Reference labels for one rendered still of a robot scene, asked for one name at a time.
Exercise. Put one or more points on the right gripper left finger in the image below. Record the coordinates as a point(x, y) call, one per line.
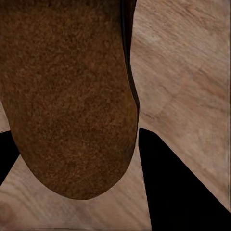
point(8, 154)

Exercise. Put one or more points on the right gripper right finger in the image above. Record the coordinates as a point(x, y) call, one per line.
point(177, 200)

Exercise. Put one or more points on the sandal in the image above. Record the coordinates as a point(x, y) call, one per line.
point(67, 89)

